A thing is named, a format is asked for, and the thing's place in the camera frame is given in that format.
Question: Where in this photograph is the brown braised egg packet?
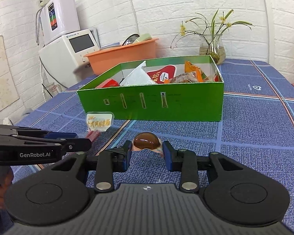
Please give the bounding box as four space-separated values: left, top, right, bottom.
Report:
131 132 164 157

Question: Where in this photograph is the red mixed nuts bag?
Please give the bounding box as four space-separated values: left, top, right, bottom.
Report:
147 65 177 84

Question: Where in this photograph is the orange walnut snack bag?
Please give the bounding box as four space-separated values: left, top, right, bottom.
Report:
164 72 199 84

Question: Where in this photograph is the person's left hand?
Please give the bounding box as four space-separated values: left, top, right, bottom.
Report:
0 167 14 210

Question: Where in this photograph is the red sausage packet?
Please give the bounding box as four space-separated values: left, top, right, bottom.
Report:
85 130 101 142

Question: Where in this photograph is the pale cracker snack packet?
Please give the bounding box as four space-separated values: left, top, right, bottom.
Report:
86 112 115 132

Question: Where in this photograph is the green cardboard box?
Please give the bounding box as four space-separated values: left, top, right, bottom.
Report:
77 55 224 121

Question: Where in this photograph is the red candy packet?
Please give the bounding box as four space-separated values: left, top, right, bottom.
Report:
95 79 119 89

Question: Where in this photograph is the white foil snack bag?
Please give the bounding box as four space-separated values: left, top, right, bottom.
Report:
119 61 156 87

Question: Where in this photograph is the orange green snack bag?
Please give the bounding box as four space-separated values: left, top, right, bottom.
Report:
184 61 207 82

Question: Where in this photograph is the white screen appliance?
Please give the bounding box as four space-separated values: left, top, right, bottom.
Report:
39 29 100 88

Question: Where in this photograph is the orange plastic basin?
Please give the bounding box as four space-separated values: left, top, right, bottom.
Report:
84 38 159 75

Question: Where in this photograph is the steel bowl in basin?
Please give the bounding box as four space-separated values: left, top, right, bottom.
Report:
122 33 140 46

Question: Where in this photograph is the green plate in basin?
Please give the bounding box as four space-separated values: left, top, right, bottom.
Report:
134 33 152 43

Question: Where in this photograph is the glass vase with plant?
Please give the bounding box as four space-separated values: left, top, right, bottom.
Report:
170 9 253 65

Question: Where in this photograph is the white water purifier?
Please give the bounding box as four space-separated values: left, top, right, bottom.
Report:
40 0 80 45

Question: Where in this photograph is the beige wall board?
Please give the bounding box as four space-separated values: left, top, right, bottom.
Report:
0 36 19 111

